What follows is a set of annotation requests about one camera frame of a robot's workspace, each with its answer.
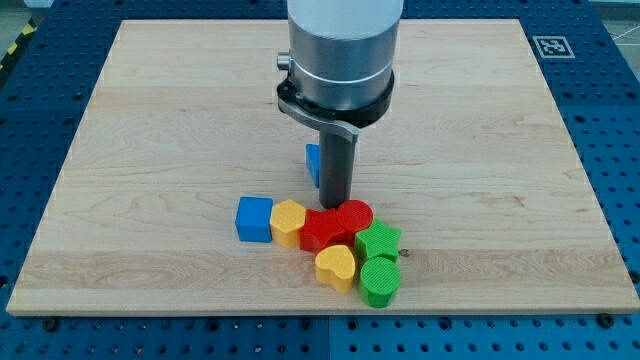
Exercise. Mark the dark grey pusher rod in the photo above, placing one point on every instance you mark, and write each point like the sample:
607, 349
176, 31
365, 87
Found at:
336, 170

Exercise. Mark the black gripper mount ring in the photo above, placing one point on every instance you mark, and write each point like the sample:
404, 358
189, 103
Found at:
343, 123

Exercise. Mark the blue cube block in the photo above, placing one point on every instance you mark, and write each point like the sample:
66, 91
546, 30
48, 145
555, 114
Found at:
253, 219

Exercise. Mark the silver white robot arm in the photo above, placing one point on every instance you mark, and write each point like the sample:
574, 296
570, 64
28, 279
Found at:
339, 78

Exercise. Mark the blue triangle block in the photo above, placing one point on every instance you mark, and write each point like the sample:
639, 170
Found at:
313, 162

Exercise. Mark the red cylinder block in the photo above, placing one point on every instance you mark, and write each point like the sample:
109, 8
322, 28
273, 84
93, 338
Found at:
354, 216

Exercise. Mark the red star block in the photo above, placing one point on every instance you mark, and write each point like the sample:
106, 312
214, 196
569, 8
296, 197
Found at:
320, 230

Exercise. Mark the yellow hexagon block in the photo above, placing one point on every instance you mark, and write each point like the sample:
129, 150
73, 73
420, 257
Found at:
287, 218

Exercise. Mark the green star block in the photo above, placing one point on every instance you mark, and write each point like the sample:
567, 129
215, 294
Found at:
378, 240

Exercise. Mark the wooden board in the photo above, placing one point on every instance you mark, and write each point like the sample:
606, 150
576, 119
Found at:
473, 163

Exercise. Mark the yellow heart block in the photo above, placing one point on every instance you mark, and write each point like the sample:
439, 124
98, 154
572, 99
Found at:
336, 266

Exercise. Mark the green cylinder block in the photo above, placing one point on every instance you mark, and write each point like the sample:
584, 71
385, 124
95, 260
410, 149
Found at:
380, 279

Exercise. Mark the white fiducial marker tag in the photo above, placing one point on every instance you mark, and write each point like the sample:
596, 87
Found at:
553, 47

